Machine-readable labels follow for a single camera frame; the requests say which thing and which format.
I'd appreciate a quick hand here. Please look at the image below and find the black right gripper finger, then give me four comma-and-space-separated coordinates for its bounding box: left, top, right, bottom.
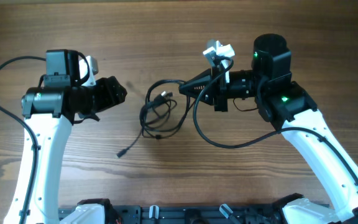
185, 92, 213, 105
179, 68, 212, 93

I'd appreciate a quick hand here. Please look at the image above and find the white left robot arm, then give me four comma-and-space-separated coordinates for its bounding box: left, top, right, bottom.
4, 49, 127, 223

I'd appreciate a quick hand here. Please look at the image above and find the black USB cable silver plug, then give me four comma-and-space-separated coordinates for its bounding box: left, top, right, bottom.
139, 80, 195, 139

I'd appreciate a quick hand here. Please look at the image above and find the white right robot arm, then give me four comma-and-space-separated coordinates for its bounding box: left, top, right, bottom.
179, 34, 358, 223

